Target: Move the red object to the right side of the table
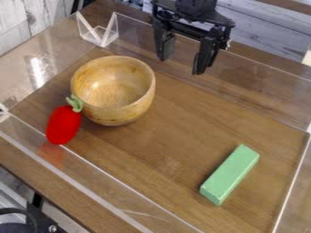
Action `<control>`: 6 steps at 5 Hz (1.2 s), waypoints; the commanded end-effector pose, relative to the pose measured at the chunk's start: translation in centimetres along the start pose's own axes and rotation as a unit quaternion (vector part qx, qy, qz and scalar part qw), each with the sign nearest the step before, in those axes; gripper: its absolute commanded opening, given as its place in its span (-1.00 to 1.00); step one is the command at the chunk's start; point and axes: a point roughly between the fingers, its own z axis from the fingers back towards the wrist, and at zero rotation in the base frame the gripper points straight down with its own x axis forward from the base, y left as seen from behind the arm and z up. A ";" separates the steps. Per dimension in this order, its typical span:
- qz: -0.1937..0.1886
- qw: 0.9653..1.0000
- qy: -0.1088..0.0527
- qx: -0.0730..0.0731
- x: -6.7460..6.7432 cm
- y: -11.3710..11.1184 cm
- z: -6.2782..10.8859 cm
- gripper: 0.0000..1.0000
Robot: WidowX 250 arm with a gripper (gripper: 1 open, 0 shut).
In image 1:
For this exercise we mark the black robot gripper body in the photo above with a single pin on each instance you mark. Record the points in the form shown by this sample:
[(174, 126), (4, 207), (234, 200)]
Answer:
[(194, 18)]

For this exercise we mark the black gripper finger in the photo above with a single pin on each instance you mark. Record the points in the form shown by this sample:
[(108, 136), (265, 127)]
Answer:
[(205, 55), (164, 39)]

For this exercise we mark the wooden bowl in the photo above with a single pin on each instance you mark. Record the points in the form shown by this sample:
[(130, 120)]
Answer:
[(116, 87)]

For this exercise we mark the red plush strawberry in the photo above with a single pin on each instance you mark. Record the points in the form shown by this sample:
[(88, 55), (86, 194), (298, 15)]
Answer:
[(64, 121)]

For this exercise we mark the green rectangular block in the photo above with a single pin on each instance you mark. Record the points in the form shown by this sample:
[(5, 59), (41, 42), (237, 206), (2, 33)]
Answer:
[(228, 174)]

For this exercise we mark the black metal clamp base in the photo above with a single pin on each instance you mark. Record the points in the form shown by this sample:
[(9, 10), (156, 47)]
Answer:
[(46, 225)]

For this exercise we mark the clear acrylic corner bracket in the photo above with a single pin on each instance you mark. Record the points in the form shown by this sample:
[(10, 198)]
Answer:
[(97, 35)]

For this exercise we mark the clear acrylic tray wall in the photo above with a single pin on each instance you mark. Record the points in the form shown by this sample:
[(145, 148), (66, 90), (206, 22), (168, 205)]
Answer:
[(128, 179)]

